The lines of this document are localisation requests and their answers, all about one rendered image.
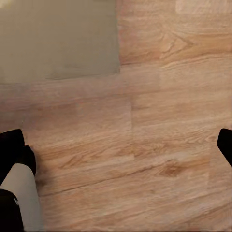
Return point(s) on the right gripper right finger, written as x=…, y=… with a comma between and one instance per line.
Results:
x=224, y=143

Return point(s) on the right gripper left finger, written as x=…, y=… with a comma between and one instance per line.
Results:
x=11, y=145

